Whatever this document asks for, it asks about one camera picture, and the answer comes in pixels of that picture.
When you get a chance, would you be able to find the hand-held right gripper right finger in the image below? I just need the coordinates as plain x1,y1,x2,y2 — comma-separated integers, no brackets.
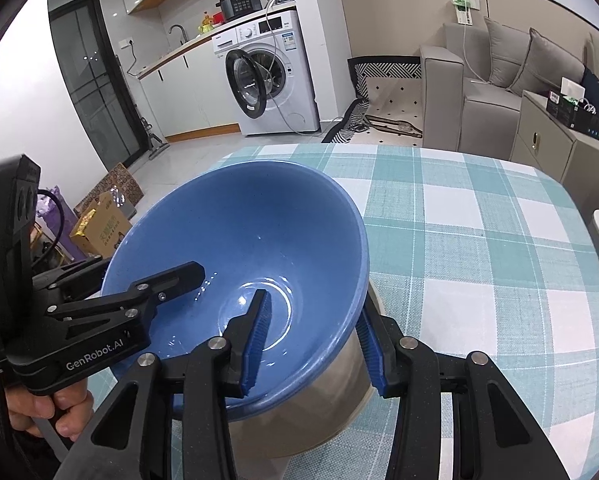
354,296,573,480

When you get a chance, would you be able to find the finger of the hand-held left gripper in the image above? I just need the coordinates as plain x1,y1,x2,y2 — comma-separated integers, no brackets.
44,261,205,338
32,256,111,301

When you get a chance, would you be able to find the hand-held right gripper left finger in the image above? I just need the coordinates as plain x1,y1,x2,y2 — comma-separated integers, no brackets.
62,289,273,480

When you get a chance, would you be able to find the blue bowl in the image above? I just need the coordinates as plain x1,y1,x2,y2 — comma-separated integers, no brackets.
101,159,370,423

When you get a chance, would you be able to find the person's left hand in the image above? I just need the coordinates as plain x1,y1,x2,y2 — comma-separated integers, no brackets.
7,372,95,443

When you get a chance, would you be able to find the purple bag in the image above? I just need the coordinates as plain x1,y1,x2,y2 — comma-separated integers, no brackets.
34,186,80,261

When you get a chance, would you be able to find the yellow printed carton box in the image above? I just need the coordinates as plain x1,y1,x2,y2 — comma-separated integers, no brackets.
70,191,133,257

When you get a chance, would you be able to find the grey floor cleaner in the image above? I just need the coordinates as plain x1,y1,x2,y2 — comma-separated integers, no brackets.
138,117,170,161

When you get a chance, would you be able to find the dark glass door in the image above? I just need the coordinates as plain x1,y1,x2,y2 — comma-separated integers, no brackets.
48,0,148,163

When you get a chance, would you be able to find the white kitchen counter cabinet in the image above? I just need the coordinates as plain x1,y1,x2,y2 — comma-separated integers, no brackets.
138,35,243,143

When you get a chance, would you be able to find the white washing machine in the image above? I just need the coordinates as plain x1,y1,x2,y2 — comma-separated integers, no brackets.
212,9,321,137

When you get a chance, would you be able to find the grey sofa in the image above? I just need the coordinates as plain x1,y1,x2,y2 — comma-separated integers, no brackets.
419,20,599,153

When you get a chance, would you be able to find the beige side cabinet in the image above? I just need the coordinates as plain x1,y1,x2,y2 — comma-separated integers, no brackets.
509,90,599,211

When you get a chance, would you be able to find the black pressure cooker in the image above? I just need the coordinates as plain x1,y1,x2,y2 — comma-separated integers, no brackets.
218,0,264,20

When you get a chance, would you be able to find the black box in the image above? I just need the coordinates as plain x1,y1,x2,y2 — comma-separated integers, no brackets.
546,91,599,140

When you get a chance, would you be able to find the grey cushion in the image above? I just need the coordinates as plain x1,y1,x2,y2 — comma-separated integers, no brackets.
507,27,587,96
483,16,533,91

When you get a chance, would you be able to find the white paper box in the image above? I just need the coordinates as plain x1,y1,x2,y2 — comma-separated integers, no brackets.
560,76,586,100

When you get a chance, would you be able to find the dark blue garment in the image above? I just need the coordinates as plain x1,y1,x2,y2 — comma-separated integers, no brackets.
579,67,599,111

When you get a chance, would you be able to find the wall power strip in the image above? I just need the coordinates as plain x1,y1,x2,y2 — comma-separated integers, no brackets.
449,0,480,26

